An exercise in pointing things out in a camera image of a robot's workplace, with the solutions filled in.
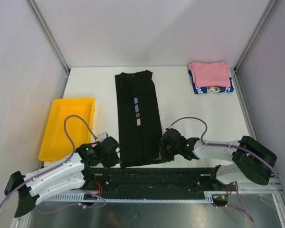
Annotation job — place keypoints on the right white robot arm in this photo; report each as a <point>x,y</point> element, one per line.
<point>250,161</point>

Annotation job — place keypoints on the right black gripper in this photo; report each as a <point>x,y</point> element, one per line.
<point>161,156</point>

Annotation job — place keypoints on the grey slotted cable duct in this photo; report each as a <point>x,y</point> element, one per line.
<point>140,197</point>

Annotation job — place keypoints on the yellow plastic bin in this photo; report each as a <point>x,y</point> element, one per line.
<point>67,116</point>

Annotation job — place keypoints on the black printed t-shirt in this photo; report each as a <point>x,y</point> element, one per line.
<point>139,124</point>

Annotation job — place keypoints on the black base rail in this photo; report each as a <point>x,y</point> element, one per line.
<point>159,180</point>

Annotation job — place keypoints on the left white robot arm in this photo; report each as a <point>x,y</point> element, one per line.
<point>67,174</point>

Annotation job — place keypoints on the folded pink t-shirt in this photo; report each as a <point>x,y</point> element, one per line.
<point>210,74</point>

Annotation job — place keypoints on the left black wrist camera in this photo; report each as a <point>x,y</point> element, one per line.
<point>106,145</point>

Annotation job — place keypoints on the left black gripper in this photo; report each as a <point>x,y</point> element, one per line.
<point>114,160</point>

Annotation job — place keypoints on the folded blue printed t-shirt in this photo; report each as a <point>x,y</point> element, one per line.
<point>211,89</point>

